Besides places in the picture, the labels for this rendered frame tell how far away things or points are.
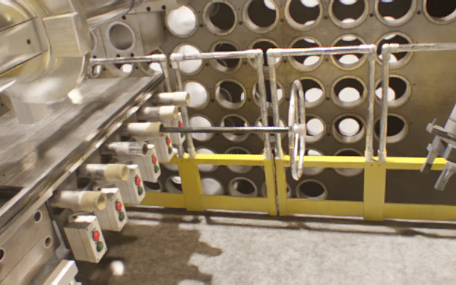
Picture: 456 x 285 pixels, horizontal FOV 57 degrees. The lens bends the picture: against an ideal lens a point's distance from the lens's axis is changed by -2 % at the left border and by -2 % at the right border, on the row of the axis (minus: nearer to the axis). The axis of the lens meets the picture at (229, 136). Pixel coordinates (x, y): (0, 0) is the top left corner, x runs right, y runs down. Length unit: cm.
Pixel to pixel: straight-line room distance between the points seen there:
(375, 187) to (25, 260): 176
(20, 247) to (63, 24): 72
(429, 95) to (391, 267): 130
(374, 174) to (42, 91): 175
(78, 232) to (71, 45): 70
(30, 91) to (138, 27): 167
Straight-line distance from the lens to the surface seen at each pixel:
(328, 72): 305
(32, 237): 152
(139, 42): 290
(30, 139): 191
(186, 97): 216
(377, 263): 236
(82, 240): 158
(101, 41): 303
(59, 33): 111
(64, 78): 120
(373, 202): 254
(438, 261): 243
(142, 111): 203
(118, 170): 156
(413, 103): 316
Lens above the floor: 162
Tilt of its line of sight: 27 degrees down
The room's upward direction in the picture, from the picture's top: 8 degrees counter-clockwise
